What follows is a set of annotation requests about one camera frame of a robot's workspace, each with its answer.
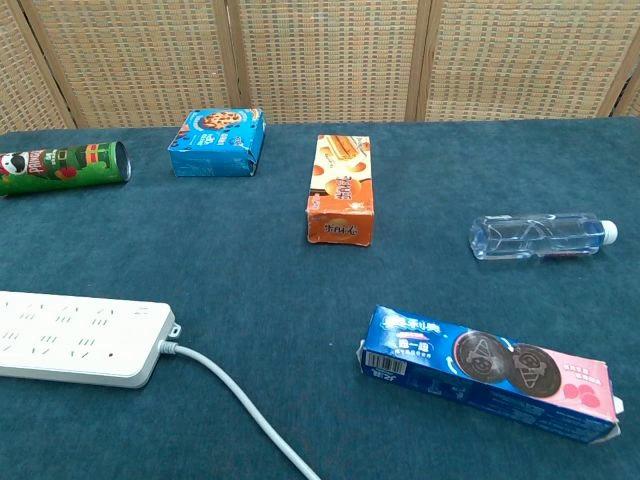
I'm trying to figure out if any white power strip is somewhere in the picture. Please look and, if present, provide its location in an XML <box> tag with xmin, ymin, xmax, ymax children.
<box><xmin>0</xmin><ymin>290</ymin><xmax>182</xmax><ymax>390</ymax></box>

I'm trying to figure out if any teal tablecloth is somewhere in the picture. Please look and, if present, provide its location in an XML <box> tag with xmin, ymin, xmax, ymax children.
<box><xmin>0</xmin><ymin>115</ymin><xmax>640</xmax><ymax>480</ymax></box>

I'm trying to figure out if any orange snack box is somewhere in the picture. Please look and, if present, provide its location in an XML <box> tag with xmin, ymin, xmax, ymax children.
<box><xmin>305</xmin><ymin>134</ymin><xmax>375</xmax><ymax>247</ymax></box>

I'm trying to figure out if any blue cookie box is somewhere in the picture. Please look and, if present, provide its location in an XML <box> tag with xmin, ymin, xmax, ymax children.
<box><xmin>167</xmin><ymin>107</ymin><xmax>266</xmax><ymax>179</ymax></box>

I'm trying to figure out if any woven folding screen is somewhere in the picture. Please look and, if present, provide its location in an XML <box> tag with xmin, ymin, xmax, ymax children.
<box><xmin>0</xmin><ymin>0</ymin><xmax>640</xmax><ymax>135</ymax></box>

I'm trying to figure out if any clear plastic water bottle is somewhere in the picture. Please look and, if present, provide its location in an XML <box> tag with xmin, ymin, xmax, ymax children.
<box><xmin>468</xmin><ymin>212</ymin><xmax>619</xmax><ymax>262</ymax></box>

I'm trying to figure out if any blue pink Oreo box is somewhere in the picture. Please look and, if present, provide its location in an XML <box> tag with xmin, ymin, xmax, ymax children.
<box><xmin>355</xmin><ymin>305</ymin><xmax>626</xmax><ymax>446</ymax></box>

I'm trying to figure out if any green Pringles can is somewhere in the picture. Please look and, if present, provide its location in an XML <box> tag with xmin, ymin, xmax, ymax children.
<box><xmin>0</xmin><ymin>140</ymin><xmax>133</xmax><ymax>198</ymax></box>

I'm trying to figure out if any white power strip cable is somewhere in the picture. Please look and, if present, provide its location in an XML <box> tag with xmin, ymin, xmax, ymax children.
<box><xmin>158</xmin><ymin>340</ymin><xmax>322</xmax><ymax>480</ymax></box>

